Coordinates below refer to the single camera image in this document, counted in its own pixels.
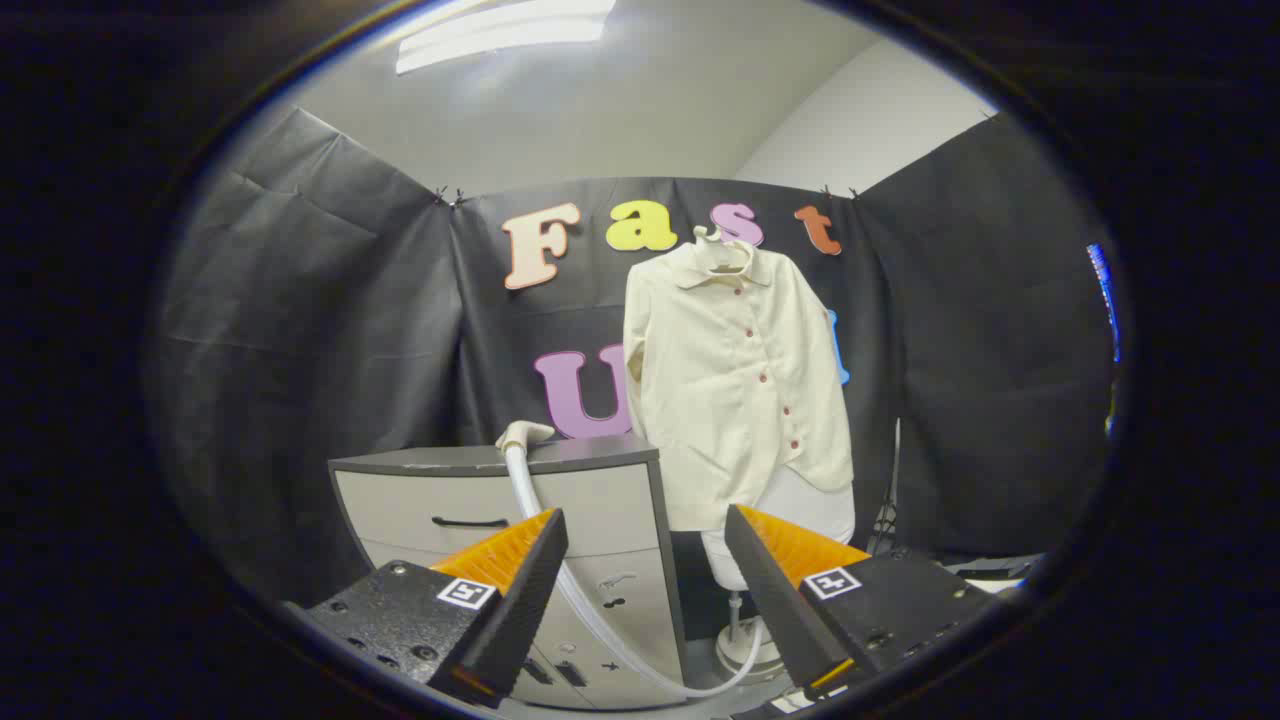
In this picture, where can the ceiling light panel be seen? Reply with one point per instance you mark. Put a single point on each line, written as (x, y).
(500, 32)

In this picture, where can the white mannequin torso stand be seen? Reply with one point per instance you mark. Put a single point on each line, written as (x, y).
(800, 500)

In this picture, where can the white clothes hanger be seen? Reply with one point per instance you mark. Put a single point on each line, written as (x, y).
(722, 252)

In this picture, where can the grey drawer cabinet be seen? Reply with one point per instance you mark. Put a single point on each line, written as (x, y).
(600, 500)

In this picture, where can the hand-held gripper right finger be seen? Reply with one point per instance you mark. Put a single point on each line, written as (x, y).
(775, 600)

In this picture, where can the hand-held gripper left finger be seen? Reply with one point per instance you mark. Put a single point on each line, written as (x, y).
(520, 610)

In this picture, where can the thin black stand pole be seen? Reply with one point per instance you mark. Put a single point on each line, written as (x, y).
(888, 500)

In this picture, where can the cream button-up shirt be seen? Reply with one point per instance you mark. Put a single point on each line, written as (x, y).
(730, 390)

